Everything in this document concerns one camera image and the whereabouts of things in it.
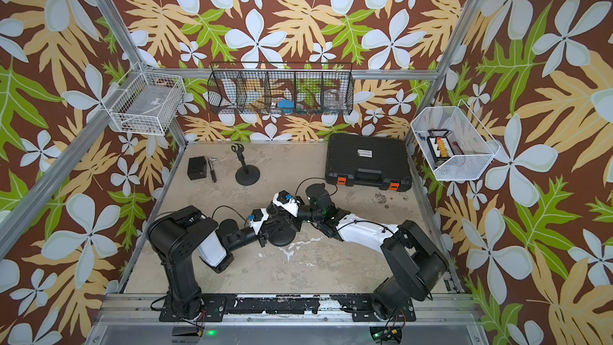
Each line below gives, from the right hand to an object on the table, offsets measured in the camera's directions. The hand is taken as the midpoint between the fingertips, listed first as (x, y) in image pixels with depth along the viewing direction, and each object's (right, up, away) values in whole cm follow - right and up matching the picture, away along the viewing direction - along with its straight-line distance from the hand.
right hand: (274, 211), depth 81 cm
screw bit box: (+59, +24, +3) cm, 63 cm away
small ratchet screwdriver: (-32, +12, +27) cm, 44 cm away
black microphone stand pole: (-16, +22, +13) cm, 30 cm away
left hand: (+2, -4, +5) cm, 6 cm away
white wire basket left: (-47, +38, +4) cm, 61 cm away
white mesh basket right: (+64, +23, +3) cm, 68 cm away
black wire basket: (0, +48, +16) cm, 51 cm away
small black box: (-40, +15, +27) cm, 50 cm away
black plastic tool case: (+39, +18, +28) cm, 51 cm away
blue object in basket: (+3, +41, +15) cm, 43 cm away
